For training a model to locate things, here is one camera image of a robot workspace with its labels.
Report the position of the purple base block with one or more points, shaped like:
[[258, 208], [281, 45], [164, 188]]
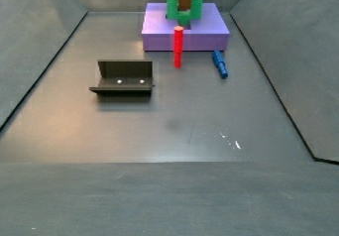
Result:
[[206, 35]]

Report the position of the green U-shaped block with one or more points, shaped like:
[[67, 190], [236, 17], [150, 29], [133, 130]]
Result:
[[185, 16]]

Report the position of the blue stepped peg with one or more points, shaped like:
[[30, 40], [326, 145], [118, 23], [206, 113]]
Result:
[[221, 64]]

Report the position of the black angled fixture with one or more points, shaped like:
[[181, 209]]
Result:
[[125, 76]]

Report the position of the red hexagonal peg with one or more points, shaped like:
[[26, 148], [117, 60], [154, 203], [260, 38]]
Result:
[[178, 45]]

